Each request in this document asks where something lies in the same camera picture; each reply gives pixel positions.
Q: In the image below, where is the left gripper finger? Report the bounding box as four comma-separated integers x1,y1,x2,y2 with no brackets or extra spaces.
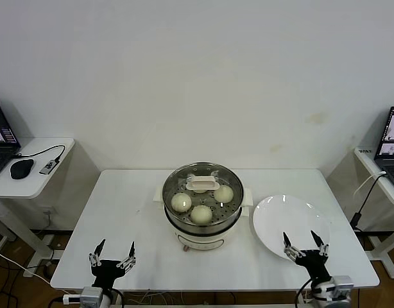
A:
116,241,137,270
88,238,107,268

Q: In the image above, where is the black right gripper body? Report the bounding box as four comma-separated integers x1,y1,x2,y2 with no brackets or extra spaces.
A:
294,248,333,285

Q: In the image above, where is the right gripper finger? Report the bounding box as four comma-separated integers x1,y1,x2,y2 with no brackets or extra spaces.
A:
309,229,330,258
282,231,306,261

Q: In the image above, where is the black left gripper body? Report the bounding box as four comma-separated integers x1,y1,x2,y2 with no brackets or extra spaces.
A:
90,259,127,289

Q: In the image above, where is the round glass pot lid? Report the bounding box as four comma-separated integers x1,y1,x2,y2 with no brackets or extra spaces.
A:
162,162,244,223

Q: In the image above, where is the stainless steel steamer basket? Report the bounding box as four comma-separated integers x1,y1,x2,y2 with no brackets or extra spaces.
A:
153,162,253,237

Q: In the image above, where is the white round plate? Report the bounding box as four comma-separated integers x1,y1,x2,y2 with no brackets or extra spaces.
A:
252,194,331,261

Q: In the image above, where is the cream electric cooking pot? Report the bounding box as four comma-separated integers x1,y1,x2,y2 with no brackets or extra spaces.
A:
164,205,249,252

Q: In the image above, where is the white side table with mouse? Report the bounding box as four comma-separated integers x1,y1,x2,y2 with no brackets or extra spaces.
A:
0,137,75,277

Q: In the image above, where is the white side table with sticker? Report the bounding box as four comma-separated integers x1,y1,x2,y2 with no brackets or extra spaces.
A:
353,146,394,278

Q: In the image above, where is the grey usb hub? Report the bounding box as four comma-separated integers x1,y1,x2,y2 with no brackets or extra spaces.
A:
39,157,60,176

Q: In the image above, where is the black computer mouse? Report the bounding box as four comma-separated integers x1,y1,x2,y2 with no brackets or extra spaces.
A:
9,158,35,180

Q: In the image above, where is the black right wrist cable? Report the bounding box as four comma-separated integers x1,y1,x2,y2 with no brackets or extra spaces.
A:
295,277,316,308

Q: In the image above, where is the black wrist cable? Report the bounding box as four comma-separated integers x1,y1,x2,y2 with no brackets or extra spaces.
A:
48,287,124,308
295,277,316,308

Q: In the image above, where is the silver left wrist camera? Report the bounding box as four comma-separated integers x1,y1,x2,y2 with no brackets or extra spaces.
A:
79,286,104,306

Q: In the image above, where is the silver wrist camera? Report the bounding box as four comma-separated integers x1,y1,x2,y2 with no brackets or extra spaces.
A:
332,275,355,298
79,286,104,306

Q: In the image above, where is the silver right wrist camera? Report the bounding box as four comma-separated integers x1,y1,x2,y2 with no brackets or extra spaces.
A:
332,275,355,298

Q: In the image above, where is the black cable with adapter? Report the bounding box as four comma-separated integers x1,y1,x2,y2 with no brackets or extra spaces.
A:
350,175,382,230

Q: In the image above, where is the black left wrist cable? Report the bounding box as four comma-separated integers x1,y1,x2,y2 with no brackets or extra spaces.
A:
48,287,124,308

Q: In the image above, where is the white floor cable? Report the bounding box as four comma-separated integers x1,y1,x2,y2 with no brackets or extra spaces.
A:
0,246,40,278

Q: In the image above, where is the white laptop cable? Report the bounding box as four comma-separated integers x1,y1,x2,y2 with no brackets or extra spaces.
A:
352,171,388,200

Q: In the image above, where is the black usb hub cable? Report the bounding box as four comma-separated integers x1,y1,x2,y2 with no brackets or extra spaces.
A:
12,144,65,161

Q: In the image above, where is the black laptop camera views screen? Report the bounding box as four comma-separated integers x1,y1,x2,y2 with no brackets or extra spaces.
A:
374,105,394,195

